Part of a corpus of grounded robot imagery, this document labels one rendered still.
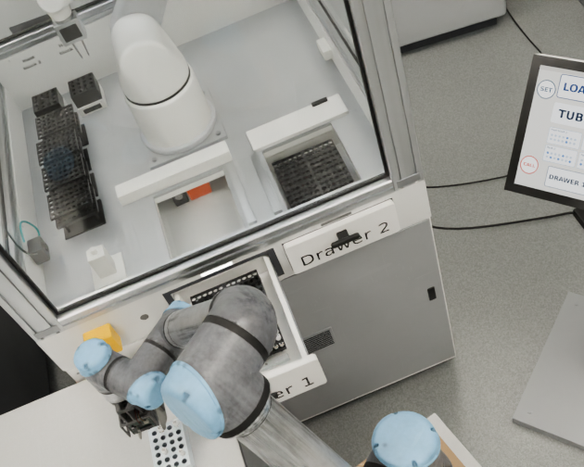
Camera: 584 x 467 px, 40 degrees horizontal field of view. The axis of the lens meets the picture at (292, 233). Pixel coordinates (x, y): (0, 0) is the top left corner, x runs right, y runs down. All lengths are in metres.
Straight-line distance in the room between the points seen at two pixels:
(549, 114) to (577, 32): 1.95
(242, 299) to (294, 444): 0.24
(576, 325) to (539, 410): 0.33
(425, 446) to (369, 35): 0.80
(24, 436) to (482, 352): 1.47
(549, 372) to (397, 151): 1.09
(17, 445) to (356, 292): 0.95
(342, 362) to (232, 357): 1.29
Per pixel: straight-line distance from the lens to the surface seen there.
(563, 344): 2.76
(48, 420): 2.17
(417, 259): 2.21
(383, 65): 1.72
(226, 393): 1.21
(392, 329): 2.43
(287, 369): 1.78
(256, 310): 1.24
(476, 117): 3.46
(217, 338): 1.22
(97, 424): 2.10
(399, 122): 1.83
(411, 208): 2.05
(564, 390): 2.68
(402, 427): 1.49
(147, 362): 1.60
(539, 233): 3.05
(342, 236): 1.96
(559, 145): 1.88
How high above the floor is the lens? 2.43
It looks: 49 degrees down
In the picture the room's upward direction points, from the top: 22 degrees counter-clockwise
